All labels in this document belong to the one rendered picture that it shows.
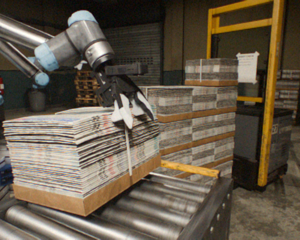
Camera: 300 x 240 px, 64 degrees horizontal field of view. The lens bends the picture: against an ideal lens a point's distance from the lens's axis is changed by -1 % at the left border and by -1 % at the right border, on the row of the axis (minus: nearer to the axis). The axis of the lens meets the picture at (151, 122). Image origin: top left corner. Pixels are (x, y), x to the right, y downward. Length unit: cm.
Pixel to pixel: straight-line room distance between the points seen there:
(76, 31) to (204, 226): 59
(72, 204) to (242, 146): 237
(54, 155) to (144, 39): 879
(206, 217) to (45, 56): 60
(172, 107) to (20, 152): 115
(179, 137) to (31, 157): 125
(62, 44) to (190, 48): 795
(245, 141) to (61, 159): 236
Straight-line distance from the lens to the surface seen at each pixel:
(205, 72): 214
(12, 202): 81
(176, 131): 175
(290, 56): 803
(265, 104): 245
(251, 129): 272
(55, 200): 67
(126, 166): 71
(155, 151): 85
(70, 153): 59
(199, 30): 856
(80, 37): 71
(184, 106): 177
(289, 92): 639
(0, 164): 148
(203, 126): 197
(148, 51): 920
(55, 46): 72
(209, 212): 69
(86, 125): 57
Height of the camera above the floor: 115
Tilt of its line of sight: 11 degrees down
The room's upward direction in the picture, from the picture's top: straight up
